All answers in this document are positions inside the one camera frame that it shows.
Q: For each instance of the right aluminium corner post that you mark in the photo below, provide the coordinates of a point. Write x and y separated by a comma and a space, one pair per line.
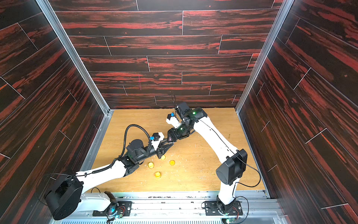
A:
281, 16

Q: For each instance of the yellow paint jar left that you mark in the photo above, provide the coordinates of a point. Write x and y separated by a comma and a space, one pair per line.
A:
151, 165

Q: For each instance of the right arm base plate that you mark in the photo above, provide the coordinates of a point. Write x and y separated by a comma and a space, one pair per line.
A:
212, 209

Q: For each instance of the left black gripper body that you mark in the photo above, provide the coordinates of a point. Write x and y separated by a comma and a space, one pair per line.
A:
145, 155

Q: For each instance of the yellow jar lid right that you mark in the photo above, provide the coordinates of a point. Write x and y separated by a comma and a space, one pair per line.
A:
172, 162

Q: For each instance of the yellow paint jar front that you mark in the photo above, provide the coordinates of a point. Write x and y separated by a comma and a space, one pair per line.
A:
157, 175

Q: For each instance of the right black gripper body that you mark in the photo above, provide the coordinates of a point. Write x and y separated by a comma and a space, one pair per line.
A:
173, 133

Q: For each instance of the yellow paint jar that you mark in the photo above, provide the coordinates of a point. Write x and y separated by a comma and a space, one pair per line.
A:
157, 175
151, 165

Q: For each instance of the left aluminium corner post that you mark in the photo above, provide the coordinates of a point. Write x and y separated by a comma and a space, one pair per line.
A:
56, 25

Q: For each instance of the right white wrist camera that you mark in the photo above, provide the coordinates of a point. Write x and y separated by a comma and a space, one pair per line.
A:
173, 120

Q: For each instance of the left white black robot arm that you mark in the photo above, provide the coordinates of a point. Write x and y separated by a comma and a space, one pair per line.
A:
67, 195

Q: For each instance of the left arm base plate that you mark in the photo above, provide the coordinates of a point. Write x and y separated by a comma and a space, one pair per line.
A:
123, 208

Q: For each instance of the aluminium corner post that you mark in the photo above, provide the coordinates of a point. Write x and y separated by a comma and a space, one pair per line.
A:
56, 25
281, 16

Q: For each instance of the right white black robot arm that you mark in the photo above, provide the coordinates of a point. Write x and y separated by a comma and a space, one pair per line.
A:
233, 160

